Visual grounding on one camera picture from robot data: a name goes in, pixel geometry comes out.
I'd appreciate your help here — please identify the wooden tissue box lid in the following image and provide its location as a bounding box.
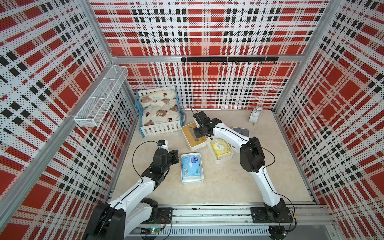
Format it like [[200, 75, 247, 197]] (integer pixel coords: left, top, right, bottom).
[[182, 123, 207, 151]]

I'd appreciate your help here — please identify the yellow tissue paper pack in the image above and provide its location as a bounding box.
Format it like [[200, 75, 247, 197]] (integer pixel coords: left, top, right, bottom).
[[210, 138, 232, 160]]

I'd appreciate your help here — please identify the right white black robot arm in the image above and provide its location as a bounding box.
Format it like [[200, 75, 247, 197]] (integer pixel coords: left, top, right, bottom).
[[193, 111, 297, 223]]

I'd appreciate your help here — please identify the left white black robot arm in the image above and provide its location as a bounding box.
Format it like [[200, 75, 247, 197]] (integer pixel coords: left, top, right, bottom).
[[82, 148, 180, 240]]

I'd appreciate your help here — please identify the bear print pillow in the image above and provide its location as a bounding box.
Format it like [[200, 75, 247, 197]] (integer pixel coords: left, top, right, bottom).
[[139, 90, 181, 126]]

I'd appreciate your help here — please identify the white soap dispenser bottle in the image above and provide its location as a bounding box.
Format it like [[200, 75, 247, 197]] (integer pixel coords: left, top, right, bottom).
[[249, 106, 263, 125]]

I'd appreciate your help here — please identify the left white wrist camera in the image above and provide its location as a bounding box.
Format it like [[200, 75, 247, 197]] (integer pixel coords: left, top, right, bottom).
[[157, 140, 169, 151]]

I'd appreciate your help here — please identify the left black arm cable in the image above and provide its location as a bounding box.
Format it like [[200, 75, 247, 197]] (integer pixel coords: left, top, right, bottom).
[[131, 140, 160, 184]]

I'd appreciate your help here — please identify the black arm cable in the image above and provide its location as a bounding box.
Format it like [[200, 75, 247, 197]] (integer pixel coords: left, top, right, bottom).
[[190, 107, 298, 217], [131, 140, 160, 184]]

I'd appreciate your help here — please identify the black wall hook rail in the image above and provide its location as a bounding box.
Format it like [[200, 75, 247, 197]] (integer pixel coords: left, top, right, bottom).
[[181, 56, 279, 64]]

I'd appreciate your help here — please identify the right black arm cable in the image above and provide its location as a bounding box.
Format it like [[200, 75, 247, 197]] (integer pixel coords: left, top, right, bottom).
[[190, 107, 298, 217]]

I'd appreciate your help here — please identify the white wire mesh shelf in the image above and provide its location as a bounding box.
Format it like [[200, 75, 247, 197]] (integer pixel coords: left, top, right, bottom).
[[74, 66, 128, 128]]

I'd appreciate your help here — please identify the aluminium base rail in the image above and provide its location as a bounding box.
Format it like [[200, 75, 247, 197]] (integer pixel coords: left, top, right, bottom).
[[83, 204, 343, 239]]

